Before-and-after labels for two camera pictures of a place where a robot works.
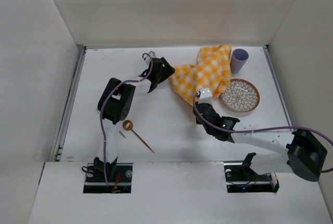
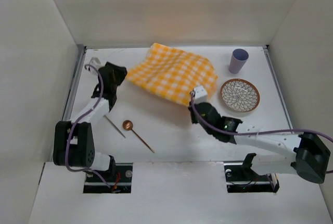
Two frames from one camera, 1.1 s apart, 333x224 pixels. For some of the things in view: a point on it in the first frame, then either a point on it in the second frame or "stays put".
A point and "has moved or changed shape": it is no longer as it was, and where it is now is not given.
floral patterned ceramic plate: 241,96 stays put
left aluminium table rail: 70,101 stays put
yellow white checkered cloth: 213,70 has moved or changed shape
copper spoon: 128,125 stays put
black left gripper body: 158,70 to 114,72
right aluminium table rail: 278,85 stays put
